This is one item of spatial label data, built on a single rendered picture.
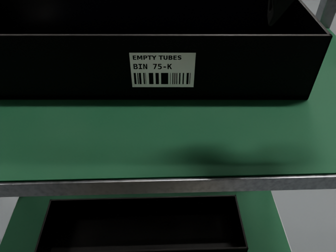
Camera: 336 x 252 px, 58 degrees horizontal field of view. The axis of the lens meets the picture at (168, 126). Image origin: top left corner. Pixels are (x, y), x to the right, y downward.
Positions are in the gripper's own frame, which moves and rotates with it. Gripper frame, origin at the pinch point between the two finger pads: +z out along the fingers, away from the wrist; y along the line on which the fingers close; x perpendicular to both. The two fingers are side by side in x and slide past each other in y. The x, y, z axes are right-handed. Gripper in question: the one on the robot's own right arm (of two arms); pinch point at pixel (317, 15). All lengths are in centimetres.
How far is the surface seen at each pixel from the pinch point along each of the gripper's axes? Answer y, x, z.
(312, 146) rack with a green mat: -3.9, 10.2, 14.0
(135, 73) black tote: 21.0, -1.1, 13.8
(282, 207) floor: -38, 6, 122
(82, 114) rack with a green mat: 29.2, 4.5, 16.7
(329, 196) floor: -62, 1, 125
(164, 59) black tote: 16.6, -2.2, 11.7
